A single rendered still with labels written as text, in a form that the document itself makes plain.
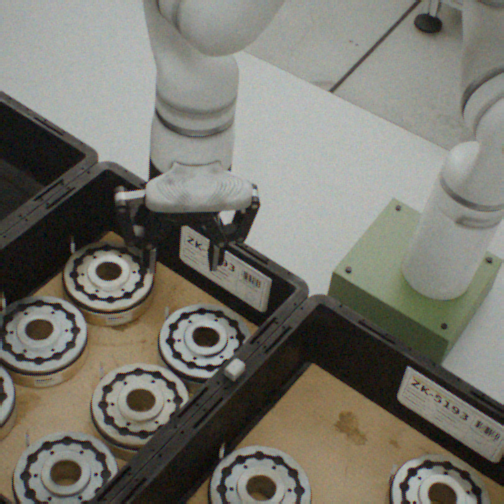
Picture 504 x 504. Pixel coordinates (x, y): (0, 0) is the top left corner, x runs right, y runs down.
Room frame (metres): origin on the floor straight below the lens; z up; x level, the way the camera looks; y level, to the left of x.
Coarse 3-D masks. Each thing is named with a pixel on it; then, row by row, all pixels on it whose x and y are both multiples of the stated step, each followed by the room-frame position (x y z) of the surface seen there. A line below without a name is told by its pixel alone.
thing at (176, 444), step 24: (312, 312) 0.73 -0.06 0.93; (336, 312) 0.73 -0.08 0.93; (288, 336) 0.69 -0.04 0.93; (384, 336) 0.71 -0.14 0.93; (264, 360) 0.65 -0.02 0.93; (408, 360) 0.68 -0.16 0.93; (432, 360) 0.69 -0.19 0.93; (240, 384) 0.62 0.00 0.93; (456, 384) 0.66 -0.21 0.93; (216, 408) 0.59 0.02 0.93; (192, 432) 0.56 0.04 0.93; (168, 456) 0.53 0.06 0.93; (144, 480) 0.51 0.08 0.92
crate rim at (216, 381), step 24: (96, 168) 0.88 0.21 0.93; (120, 168) 0.89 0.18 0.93; (72, 192) 0.84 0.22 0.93; (48, 216) 0.80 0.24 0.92; (0, 240) 0.75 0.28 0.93; (264, 264) 0.78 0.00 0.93; (288, 312) 0.72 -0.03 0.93; (264, 336) 0.68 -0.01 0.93; (240, 360) 0.65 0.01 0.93; (216, 384) 0.61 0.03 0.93; (192, 408) 0.58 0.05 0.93; (168, 432) 0.55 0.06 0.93; (144, 456) 0.52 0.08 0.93; (120, 480) 0.49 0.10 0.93
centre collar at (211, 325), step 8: (200, 320) 0.74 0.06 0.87; (208, 320) 0.74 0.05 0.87; (192, 328) 0.73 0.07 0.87; (200, 328) 0.73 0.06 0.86; (208, 328) 0.73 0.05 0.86; (216, 328) 0.73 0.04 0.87; (224, 328) 0.73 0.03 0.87; (184, 336) 0.71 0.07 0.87; (192, 336) 0.72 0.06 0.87; (224, 336) 0.72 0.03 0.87; (184, 344) 0.71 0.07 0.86; (192, 344) 0.70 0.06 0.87; (216, 344) 0.71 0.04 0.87; (224, 344) 0.71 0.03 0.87; (192, 352) 0.70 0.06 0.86; (200, 352) 0.70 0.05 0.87; (208, 352) 0.70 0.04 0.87; (216, 352) 0.70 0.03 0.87
